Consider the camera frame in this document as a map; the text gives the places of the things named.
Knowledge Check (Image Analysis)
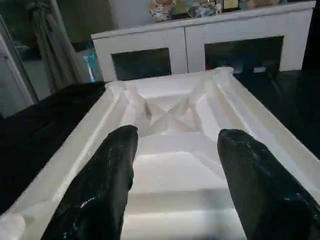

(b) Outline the ceramic figurine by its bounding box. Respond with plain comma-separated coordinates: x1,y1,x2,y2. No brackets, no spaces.
149,0,176,22

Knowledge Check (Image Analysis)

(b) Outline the white cabinet with glass doors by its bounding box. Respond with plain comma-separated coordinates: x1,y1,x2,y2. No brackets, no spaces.
91,0,319,84

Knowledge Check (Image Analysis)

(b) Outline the white plastic table top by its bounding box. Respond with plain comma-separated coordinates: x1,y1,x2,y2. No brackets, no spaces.
0,67,320,240

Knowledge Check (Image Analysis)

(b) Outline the black work mat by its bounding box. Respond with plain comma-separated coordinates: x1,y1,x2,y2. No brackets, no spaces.
0,70,320,216

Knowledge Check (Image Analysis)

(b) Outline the grey curtain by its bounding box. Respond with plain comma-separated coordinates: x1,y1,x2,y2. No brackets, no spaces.
27,0,94,94

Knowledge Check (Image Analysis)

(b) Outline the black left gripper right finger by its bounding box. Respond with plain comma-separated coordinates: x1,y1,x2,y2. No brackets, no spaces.
216,129,320,240

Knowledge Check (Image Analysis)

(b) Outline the small decorative bowl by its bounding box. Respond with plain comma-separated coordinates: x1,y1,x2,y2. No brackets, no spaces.
192,1,224,19

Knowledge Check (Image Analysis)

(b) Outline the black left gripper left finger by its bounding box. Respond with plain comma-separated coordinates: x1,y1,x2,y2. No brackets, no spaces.
42,125,139,240

